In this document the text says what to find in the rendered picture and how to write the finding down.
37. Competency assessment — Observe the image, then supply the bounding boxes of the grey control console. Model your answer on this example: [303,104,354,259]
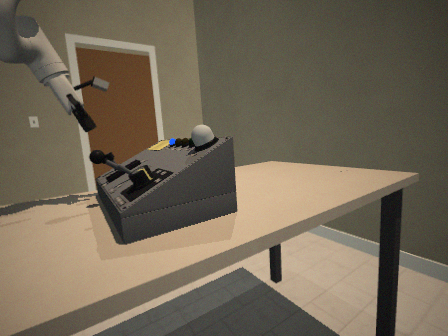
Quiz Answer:
[89,125,237,244]

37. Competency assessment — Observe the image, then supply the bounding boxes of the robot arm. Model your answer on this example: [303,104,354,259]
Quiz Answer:
[0,0,109,92]

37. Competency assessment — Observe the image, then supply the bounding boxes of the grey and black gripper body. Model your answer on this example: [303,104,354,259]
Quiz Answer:
[43,73,84,115]

